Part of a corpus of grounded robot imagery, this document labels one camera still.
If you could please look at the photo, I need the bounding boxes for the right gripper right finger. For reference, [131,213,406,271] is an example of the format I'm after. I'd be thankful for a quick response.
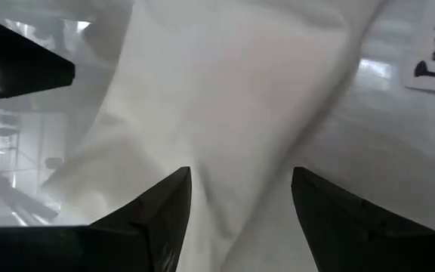
[291,165,435,272]

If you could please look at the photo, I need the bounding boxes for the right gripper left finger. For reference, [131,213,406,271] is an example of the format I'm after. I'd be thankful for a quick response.
[0,165,193,272]

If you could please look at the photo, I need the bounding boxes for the thin plain white cloth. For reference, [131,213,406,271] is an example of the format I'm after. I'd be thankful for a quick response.
[39,0,392,272]

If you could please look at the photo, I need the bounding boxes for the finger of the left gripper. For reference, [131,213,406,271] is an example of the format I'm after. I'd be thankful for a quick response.
[0,11,77,105]

